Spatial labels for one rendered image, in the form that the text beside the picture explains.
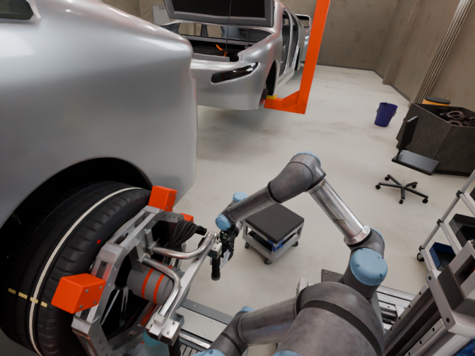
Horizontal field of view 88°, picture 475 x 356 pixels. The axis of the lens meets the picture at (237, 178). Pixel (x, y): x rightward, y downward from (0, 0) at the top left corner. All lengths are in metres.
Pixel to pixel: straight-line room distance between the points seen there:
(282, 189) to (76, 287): 0.67
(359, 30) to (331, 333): 15.04
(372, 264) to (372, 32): 14.61
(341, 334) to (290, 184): 0.58
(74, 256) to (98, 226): 0.10
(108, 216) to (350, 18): 14.80
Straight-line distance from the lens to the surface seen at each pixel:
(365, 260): 1.02
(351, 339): 0.39
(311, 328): 0.39
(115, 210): 0.91
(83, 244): 0.87
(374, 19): 15.31
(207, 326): 1.83
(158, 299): 1.02
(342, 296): 0.42
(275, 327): 0.59
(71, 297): 0.81
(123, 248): 0.85
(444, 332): 0.76
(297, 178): 0.88
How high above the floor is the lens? 1.73
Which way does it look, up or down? 33 degrees down
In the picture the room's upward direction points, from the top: 5 degrees clockwise
